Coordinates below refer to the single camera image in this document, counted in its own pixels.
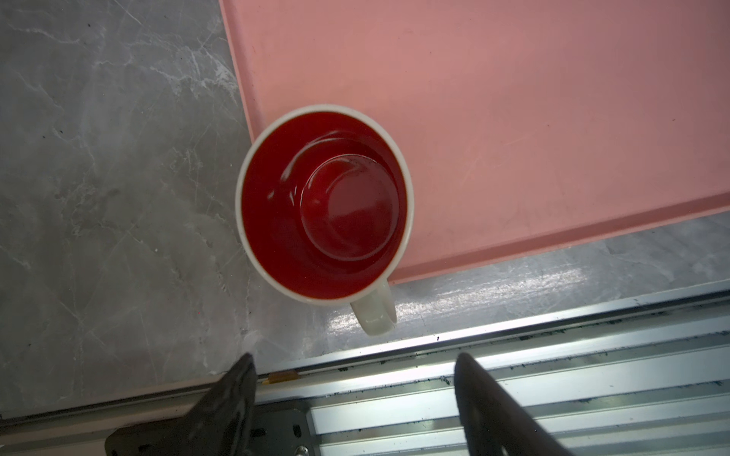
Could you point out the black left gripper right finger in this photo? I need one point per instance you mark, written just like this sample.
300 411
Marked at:
494 423

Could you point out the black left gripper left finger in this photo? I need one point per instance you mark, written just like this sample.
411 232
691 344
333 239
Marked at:
219 424

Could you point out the red inside white mug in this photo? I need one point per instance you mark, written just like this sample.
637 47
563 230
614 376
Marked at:
325 210

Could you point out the pink rectangular tray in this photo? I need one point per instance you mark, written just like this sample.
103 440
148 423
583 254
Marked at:
527 126

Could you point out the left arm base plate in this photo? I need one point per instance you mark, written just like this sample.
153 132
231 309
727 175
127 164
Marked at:
284 428

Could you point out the aluminium front rail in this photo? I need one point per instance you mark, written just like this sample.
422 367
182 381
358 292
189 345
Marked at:
637 376

